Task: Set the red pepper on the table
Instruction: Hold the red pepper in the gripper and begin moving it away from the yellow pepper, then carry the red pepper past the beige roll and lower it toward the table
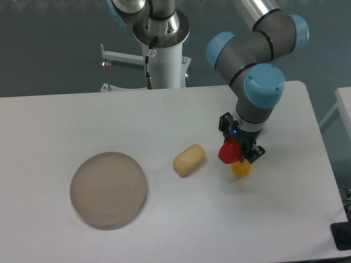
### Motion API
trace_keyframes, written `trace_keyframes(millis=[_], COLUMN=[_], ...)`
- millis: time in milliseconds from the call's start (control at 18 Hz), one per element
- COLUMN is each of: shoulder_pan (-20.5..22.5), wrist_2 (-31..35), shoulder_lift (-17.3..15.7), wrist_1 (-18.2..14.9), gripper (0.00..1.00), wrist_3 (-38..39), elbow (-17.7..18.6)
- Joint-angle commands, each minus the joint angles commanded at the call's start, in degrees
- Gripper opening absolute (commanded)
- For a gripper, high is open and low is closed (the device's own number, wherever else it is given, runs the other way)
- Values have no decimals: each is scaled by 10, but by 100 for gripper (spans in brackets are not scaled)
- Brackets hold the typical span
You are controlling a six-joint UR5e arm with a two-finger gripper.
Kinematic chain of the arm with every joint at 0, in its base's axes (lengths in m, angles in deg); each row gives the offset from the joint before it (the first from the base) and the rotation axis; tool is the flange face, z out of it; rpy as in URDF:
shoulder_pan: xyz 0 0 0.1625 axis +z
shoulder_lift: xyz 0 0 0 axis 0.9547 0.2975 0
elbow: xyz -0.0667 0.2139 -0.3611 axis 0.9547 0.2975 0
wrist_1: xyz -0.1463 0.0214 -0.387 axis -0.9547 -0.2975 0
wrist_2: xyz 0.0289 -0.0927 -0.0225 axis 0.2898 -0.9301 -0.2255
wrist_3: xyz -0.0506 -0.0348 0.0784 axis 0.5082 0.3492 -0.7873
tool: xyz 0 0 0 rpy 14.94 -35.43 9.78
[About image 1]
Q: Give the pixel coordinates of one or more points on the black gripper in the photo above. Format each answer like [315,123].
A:
[247,140]

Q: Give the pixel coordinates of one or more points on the red pepper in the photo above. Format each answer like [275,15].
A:
[230,152]

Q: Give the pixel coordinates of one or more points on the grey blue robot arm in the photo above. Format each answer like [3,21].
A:
[244,63]

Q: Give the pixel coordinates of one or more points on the yellow pepper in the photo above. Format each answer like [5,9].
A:
[241,169]

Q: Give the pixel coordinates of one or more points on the bread loaf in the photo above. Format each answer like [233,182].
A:
[188,160]

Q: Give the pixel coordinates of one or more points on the white side table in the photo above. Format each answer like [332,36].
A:
[341,108]

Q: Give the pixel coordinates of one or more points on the black device at edge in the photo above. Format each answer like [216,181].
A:
[341,235]

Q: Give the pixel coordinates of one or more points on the beige round plate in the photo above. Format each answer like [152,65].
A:
[108,190]

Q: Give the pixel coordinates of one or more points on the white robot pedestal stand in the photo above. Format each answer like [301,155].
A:
[162,57]

